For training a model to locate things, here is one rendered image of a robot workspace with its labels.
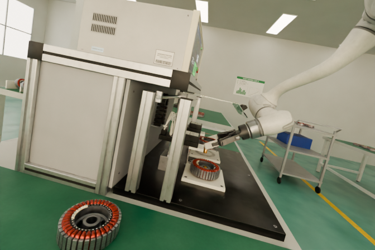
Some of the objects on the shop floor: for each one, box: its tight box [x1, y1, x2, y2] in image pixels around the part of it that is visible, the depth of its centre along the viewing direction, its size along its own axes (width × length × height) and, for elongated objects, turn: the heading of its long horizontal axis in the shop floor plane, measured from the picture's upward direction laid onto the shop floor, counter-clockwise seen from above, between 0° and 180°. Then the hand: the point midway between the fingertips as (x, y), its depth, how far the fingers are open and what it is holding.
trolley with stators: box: [260, 119, 343, 194], centre depth 296 cm, size 60×101×101 cm, turn 110°
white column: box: [70, 0, 115, 50], centre depth 403 cm, size 50×45×330 cm
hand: (208, 142), depth 89 cm, fingers closed on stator, 11 cm apart
